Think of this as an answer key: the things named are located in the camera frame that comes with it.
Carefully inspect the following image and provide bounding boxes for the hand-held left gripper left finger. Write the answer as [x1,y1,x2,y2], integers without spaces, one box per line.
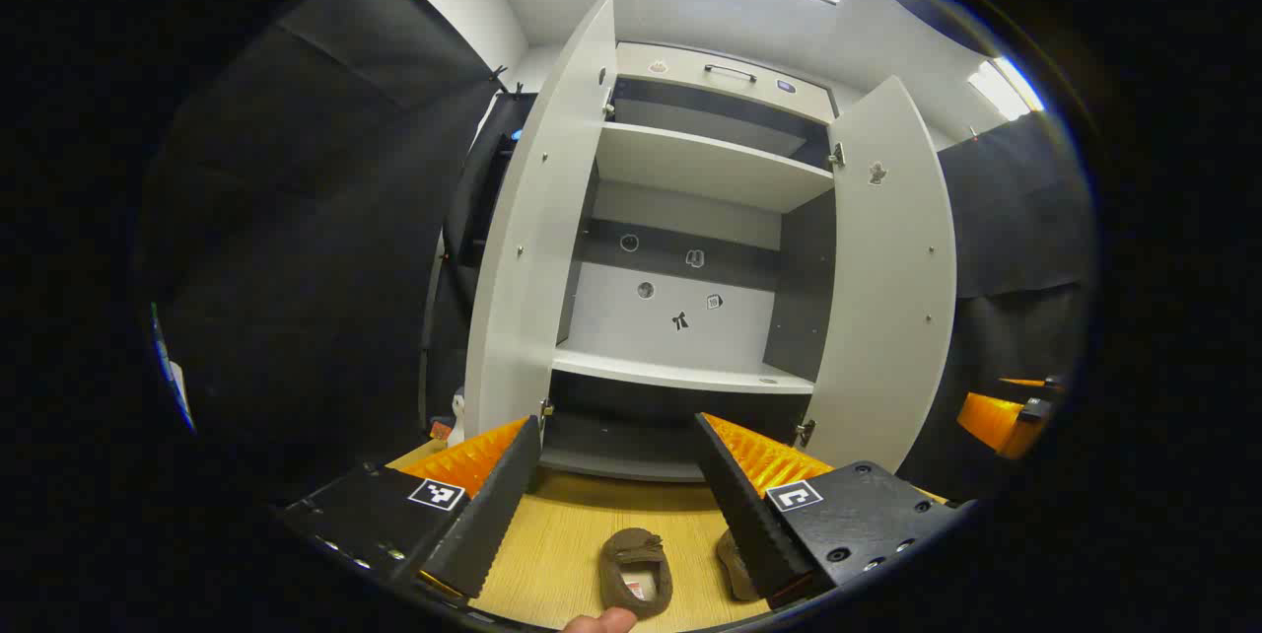
[276,414,543,604]

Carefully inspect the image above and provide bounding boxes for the white shoe cabinet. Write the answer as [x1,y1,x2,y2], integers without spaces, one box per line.
[463,0,957,486]

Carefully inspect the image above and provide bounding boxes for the white cabinet drawer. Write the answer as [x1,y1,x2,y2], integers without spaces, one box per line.
[616,41,839,126]

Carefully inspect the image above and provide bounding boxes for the black backdrop cloth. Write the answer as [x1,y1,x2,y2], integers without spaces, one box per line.
[138,0,506,481]
[897,110,1097,506]

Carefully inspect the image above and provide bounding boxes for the white cabinet door with handle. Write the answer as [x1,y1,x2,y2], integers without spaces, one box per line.
[794,76,957,476]

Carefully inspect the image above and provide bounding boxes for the brown fuzzy shoe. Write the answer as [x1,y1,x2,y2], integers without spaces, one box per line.
[599,527,674,619]
[716,529,762,602]

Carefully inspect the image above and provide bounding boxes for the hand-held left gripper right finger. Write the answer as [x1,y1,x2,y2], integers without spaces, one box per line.
[693,411,977,611]

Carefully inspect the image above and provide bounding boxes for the black device with blue light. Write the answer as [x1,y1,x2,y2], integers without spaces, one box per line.
[444,91,538,269]

